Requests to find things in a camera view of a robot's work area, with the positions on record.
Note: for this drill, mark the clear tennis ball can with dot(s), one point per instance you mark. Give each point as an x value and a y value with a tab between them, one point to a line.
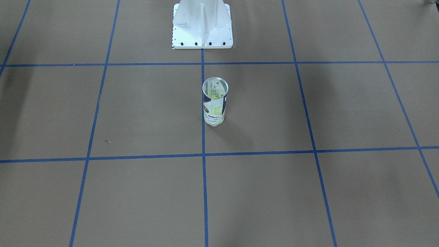
214	109

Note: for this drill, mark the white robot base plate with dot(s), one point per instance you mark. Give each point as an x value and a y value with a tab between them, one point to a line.
202	24

